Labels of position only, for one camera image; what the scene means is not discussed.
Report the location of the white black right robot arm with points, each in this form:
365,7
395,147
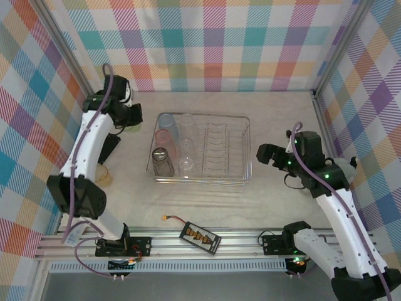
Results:
344,225

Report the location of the blue plastic cup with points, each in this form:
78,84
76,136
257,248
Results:
166,123

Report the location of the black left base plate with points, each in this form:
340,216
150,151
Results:
142,246

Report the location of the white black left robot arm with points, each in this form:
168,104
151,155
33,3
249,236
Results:
87,141

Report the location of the right aluminium side rail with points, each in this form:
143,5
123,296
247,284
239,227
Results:
326,125

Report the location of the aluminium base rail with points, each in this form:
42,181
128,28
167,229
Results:
169,247

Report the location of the dark grey plastic cup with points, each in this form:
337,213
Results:
163,163

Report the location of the clear plastic cup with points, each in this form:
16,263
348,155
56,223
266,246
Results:
187,123
187,164
187,145

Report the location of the aluminium frame post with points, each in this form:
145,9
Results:
69,51
340,47

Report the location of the black charger board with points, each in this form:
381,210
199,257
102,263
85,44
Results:
200,236

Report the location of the left aluminium frame post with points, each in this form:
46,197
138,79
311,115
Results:
69,51

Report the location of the right electronics board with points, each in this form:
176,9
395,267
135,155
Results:
297,261

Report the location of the electronics board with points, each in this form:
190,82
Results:
297,261
122,265

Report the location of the right aluminium frame post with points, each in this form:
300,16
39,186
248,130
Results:
340,47

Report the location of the orange plastic cup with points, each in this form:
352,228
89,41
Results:
106,177

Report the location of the green plastic cup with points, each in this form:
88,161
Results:
134,128

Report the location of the left electronics board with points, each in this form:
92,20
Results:
122,265

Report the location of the pink plastic cup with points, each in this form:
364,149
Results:
163,138

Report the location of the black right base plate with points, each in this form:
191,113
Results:
272,244

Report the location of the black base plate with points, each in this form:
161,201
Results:
142,246
272,244

